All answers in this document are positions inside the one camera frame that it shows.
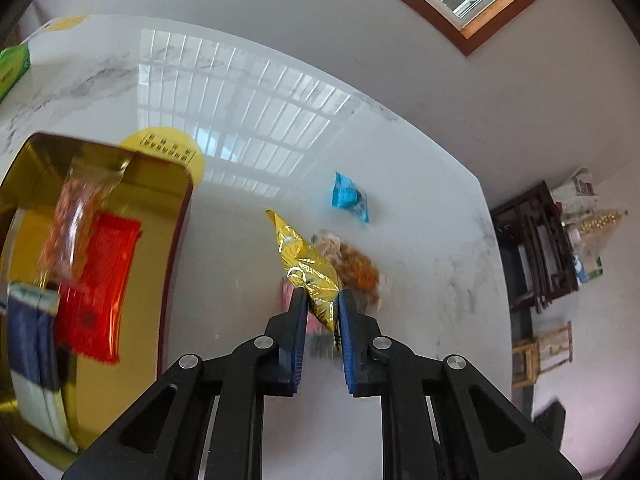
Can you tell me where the clear peanut snack packet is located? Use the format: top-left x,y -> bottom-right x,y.
311,229 -> 383,311

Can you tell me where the black flat object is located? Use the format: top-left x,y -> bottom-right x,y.
532,399 -> 567,448

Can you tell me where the clear orange snack packet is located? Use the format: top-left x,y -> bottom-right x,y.
37,155 -> 133,286

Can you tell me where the dark wooden side table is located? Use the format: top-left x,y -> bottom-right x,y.
489,180 -> 583,313

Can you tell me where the navy and white snack packet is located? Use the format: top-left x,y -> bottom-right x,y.
6,281 -> 80,455

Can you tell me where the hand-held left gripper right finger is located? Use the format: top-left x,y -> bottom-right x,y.
336,290 -> 568,480

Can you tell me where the light blue snack packet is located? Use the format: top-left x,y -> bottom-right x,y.
331,171 -> 372,226

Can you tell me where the folded newspaper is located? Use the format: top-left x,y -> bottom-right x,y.
550,166 -> 600,211

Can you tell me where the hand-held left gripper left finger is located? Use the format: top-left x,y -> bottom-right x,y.
62,287 -> 308,480

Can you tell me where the gold metal tin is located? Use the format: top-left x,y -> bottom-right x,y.
0,131 -> 195,471

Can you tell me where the yellow foil snack packet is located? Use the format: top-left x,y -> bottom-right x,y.
265,208 -> 343,333

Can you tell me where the red snack packet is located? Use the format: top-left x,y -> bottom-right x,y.
54,211 -> 143,365

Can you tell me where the bamboo chair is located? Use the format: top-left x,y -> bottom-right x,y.
511,321 -> 575,388

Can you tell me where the green printed packet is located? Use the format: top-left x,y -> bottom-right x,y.
572,252 -> 605,286

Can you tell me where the yellow tin lid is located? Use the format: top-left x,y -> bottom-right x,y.
117,127 -> 206,193

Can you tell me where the yellow flat object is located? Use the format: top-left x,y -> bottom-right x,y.
42,16 -> 91,33

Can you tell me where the green tissue pack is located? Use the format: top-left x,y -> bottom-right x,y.
0,42 -> 32,106

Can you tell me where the pink patterned snack packet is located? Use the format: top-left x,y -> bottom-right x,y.
279,280 -> 326,336

